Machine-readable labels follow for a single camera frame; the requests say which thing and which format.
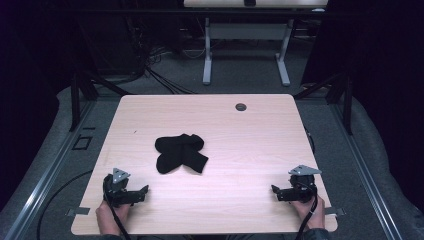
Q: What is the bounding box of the person's left hand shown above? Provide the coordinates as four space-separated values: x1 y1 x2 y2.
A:
95 199 132 237

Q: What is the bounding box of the person's right hand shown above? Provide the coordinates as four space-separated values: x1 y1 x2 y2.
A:
290 194 326 232

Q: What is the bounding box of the white desk with metal legs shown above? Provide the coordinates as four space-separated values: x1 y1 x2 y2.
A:
183 0 330 87

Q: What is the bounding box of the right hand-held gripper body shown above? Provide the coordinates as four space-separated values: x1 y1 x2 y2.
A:
283 164 323 204

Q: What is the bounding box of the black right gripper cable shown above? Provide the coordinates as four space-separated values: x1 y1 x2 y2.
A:
294 182 319 240

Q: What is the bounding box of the aluminium floor rail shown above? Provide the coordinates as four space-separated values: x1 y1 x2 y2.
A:
2 99 98 240
328 101 405 240

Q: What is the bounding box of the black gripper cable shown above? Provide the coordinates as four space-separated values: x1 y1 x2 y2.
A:
103 191 132 240
294 182 319 240

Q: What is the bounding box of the black floor cable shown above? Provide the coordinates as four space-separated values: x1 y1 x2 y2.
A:
35 169 94 240

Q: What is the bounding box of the black sock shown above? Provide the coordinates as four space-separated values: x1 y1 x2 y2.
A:
155 133 205 175
154 134 210 175

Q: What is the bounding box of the bundle of dark floor cables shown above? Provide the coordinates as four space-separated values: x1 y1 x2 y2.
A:
126 19 201 96

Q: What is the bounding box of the black metal stand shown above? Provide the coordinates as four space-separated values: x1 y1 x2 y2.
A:
68 70 132 133
293 70 354 136

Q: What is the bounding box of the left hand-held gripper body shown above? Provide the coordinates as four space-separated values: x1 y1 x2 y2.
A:
102 167 138 208

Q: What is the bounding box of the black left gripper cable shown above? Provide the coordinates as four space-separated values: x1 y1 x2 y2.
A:
103 191 132 240

